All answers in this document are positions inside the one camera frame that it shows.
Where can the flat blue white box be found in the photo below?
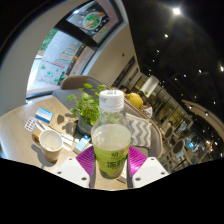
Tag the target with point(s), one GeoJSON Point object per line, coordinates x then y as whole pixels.
{"type": "Point", "coordinates": [44, 115]}

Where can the group of dining chairs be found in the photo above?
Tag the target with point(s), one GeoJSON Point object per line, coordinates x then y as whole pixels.
{"type": "Point", "coordinates": [178, 146]}

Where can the blister pill pack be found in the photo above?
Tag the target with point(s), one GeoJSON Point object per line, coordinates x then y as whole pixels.
{"type": "Point", "coordinates": [30, 123]}

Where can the clear bottle with green label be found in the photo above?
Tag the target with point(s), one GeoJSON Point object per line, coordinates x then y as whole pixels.
{"type": "Point", "coordinates": [111, 140]}

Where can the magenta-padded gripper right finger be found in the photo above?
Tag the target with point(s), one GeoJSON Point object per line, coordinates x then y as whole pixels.
{"type": "Point", "coordinates": [150, 170]}

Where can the white paper packet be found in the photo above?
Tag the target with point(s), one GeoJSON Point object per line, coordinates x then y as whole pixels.
{"type": "Point", "coordinates": [68, 138]}

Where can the large window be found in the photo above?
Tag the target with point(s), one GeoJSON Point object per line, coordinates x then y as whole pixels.
{"type": "Point", "coordinates": [60, 60]}

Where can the tan mug with white inside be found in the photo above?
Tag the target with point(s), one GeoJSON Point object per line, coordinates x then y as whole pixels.
{"type": "Point", "coordinates": [50, 154]}

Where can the food poster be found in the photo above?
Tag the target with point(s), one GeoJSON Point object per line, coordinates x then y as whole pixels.
{"type": "Point", "coordinates": [93, 20]}

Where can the grey white zigzag cushion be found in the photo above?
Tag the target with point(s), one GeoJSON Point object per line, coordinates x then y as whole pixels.
{"type": "Point", "coordinates": [140, 131]}

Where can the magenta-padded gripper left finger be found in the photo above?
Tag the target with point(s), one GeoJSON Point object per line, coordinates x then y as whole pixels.
{"type": "Point", "coordinates": [71, 170]}

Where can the group of ceiling lights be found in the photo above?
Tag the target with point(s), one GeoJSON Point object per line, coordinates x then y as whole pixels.
{"type": "Point", "coordinates": [176, 11]}

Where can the small blue white carton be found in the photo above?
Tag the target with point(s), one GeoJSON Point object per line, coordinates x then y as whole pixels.
{"type": "Point", "coordinates": [81, 144]}

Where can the green potted plant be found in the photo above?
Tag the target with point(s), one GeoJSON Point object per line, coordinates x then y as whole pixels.
{"type": "Point", "coordinates": [86, 106]}

